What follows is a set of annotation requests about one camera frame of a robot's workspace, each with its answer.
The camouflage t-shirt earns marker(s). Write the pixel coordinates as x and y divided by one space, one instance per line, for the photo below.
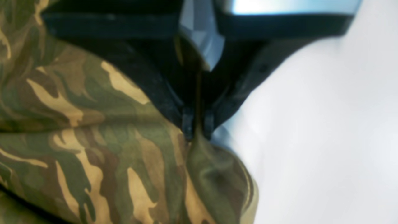
82 144

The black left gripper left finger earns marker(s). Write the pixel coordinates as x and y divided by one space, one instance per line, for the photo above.
141 39

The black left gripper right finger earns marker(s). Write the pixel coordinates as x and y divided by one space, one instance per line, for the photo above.
259 35

